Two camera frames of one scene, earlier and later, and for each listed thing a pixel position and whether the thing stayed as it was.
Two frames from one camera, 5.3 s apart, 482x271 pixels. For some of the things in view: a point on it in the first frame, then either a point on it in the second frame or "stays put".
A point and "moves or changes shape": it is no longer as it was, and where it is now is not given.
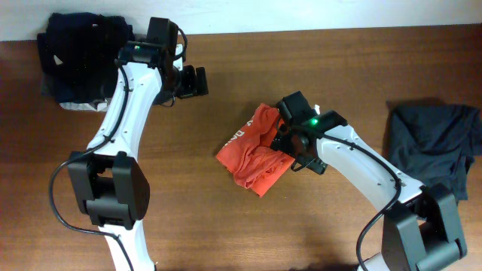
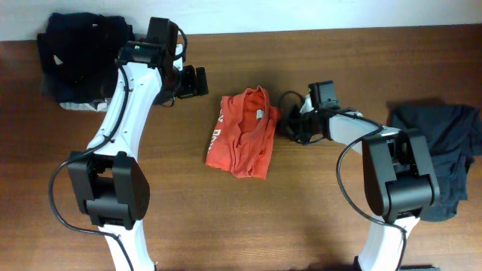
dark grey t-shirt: (434, 141) stays put
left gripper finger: (202, 83) stays put
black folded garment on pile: (80, 52) stays put
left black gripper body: (182, 84) stays put
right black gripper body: (288, 144) → (301, 125)
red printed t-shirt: (248, 155) moves or changes shape
